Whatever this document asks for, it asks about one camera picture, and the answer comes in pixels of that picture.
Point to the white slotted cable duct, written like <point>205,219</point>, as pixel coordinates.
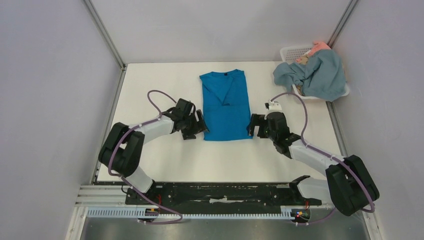
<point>152,213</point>

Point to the bright blue t shirt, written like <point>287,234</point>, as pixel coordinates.
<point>226,108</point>

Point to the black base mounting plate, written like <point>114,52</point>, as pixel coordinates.
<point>220,198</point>

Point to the white plastic laundry basket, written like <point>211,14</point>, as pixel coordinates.
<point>290,55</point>

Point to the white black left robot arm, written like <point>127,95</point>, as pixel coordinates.
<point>122,150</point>

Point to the pink t shirt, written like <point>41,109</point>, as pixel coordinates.
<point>318,46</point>

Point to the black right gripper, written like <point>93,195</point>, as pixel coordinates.
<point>262,126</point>

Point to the aluminium front frame rail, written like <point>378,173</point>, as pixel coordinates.
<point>109,195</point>

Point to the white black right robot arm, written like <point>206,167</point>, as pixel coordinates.
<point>348,183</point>

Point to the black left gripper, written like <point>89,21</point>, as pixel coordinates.
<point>189,135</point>

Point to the grey-blue t shirt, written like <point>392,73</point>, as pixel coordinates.
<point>321,77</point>

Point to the tan t shirt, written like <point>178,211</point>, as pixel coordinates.
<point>303,60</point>

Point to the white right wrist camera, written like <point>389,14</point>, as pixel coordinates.
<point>273,106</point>

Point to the aluminium corner frame post right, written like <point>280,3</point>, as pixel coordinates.
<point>352,4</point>

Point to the aluminium corner frame post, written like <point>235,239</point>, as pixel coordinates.
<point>352,4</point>
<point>89,5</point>

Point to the aluminium corner frame post left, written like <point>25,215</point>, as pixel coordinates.
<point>89,5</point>

